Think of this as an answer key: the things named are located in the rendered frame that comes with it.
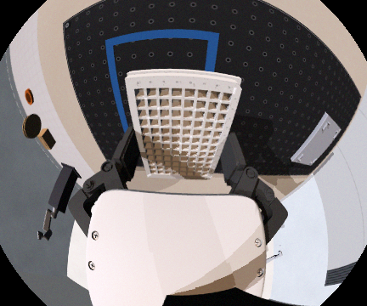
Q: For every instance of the blue rectangular tape outline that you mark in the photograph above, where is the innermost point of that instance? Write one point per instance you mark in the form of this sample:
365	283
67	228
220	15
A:
211	54

